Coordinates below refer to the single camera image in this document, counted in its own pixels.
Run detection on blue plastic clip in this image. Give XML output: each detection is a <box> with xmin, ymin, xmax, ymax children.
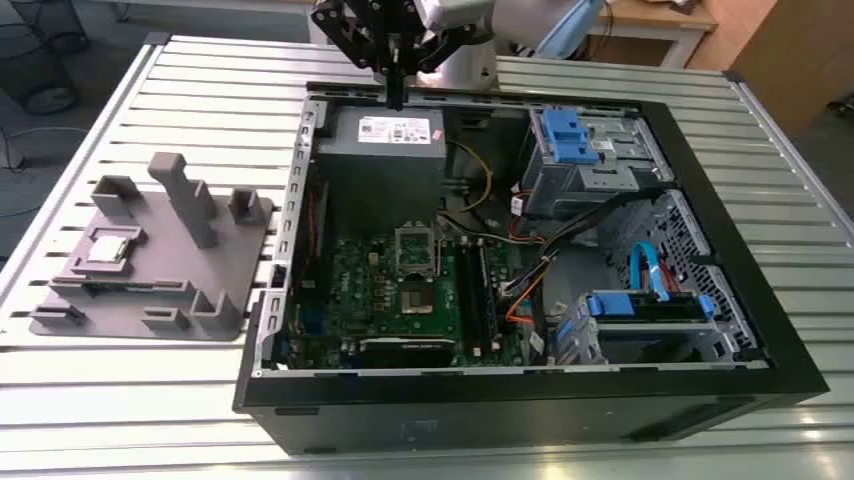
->
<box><xmin>552</xmin><ymin>318</ymin><xmax>581</xmax><ymax>365</ymax></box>

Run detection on green motherboard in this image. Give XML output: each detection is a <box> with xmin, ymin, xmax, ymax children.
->
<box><xmin>292</xmin><ymin>219</ymin><xmax>536</xmax><ymax>372</ymax></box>

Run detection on blue plastic drive bracket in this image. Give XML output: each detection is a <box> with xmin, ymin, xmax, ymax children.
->
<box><xmin>542</xmin><ymin>107</ymin><xmax>601</xmax><ymax>165</ymax></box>

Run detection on black hard disk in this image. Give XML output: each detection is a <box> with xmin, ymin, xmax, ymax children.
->
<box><xmin>630</xmin><ymin>294</ymin><xmax>707</xmax><ymax>324</ymax></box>

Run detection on black PC case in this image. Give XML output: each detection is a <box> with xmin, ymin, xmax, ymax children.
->
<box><xmin>230</xmin><ymin>79</ymin><xmax>833</xmax><ymax>456</ymax></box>

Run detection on grey metal disk bay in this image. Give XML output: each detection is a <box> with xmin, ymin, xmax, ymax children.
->
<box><xmin>544</xmin><ymin>289</ymin><xmax>767</xmax><ymax>369</ymax></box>

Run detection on silver CPU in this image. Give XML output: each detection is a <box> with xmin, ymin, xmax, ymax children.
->
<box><xmin>89</xmin><ymin>233</ymin><xmax>134</xmax><ymax>265</ymax></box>

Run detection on NVIDIA graphics card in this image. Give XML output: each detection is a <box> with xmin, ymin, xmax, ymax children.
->
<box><xmin>340</xmin><ymin>333</ymin><xmax>462</xmax><ymax>370</ymax></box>

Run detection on green RAM stick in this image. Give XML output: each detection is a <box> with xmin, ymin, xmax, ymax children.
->
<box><xmin>51</xmin><ymin>277</ymin><xmax>190</xmax><ymax>297</ymax></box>

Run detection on black chair base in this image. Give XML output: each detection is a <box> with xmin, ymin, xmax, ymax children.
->
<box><xmin>827</xmin><ymin>88</ymin><xmax>854</xmax><ymax>121</ymax></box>

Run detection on black RAM slot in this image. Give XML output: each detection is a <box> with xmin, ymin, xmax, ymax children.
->
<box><xmin>458</xmin><ymin>236</ymin><xmax>482</xmax><ymax>356</ymax></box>
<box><xmin>452</xmin><ymin>236</ymin><xmax>473</xmax><ymax>355</ymax></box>
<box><xmin>466</xmin><ymin>237</ymin><xmax>490</xmax><ymax>354</ymax></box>

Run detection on grey power supply unit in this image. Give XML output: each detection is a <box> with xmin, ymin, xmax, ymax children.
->
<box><xmin>312</xmin><ymin>105</ymin><xmax>450</xmax><ymax>236</ymax></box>

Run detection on CPU socket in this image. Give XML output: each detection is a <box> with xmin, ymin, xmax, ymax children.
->
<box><xmin>397</xmin><ymin>279</ymin><xmax>444</xmax><ymax>317</ymax></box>

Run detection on white-framed wooden desk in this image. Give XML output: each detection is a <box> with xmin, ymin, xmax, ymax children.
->
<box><xmin>578</xmin><ymin>0</ymin><xmax>721</xmax><ymax>71</ymax></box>
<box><xmin>110</xmin><ymin>0</ymin><xmax>316</xmax><ymax>47</ymax></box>

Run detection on wooden cabinet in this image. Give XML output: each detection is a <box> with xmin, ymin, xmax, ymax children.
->
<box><xmin>687</xmin><ymin>0</ymin><xmax>854</xmax><ymax>144</ymax></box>

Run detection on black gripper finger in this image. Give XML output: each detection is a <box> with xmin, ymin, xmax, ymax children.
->
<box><xmin>310</xmin><ymin>0</ymin><xmax>397</xmax><ymax>111</ymax></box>
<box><xmin>394</xmin><ymin>22</ymin><xmax>484</xmax><ymax>111</ymax></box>

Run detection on black cable bundle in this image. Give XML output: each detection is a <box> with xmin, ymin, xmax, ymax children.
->
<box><xmin>500</xmin><ymin>187</ymin><xmax>673</xmax><ymax>296</ymax></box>

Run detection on grey parts rack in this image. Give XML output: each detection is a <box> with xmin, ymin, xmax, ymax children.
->
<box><xmin>27</xmin><ymin>151</ymin><xmax>280</xmax><ymax>344</ymax></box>

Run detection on metal socket cover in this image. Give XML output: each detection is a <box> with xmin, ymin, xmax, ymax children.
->
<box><xmin>394</xmin><ymin>219</ymin><xmax>444</xmax><ymax>282</ymax></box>

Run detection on blue SATA cable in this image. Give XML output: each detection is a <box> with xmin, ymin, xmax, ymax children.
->
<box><xmin>628</xmin><ymin>240</ymin><xmax>675</xmax><ymax>304</ymax></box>

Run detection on black mesh waste bin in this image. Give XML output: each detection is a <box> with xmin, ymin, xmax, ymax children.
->
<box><xmin>37</xmin><ymin>0</ymin><xmax>93</xmax><ymax>55</ymax></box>
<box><xmin>0</xmin><ymin>29</ymin><xmax>81</xmax><ymax>117</ymax></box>

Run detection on orange SATA cable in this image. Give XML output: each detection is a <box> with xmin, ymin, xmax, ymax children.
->
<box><xmin>505</xmin><ymin>277</ymin><xmax>546</xmax><ymax>327</ymax></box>

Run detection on yellow power wire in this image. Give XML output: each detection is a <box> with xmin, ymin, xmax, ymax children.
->
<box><xmin>438</xmin><ymin>138</ymin><xmax>496</xmax><ymax>216</ymax></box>

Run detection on grey metal drive cage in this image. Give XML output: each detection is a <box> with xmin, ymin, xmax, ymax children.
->
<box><xmin>518</xmin><ymin>105</ymin><xmax>676</xmax><ymax>221</ymax></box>

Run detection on blue disk carrier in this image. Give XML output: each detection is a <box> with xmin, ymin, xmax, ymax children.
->
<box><xmin>582</xmin><ymin>292</ymin><xmax>717</xmax><ymax>324</ymax></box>

